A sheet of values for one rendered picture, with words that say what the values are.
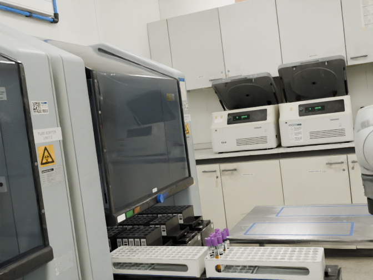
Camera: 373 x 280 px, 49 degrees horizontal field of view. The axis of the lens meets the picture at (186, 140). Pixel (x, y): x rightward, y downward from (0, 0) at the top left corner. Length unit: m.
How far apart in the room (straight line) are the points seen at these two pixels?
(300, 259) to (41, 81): 0.75
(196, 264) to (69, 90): 0.56
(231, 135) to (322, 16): 1.22
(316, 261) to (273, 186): 2.42
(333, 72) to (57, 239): 2.96
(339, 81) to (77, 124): 2.90
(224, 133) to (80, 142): 2.48
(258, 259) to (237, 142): 2.43
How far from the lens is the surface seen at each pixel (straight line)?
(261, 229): 1.49
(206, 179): 3.59
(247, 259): 1.09
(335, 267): 1.15
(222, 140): 3.50
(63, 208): 1.04
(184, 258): 1.16
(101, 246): 1.17
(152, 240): 1.39
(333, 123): 3.34
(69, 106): 1.09
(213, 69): 3.81
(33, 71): 1.01
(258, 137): 3.42
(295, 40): 3.67
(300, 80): 3.67
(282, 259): 1.09
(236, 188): 3.52
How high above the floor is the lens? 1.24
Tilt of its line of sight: 3 degrees down
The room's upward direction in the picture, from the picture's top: 7 degrees counter-clockwise
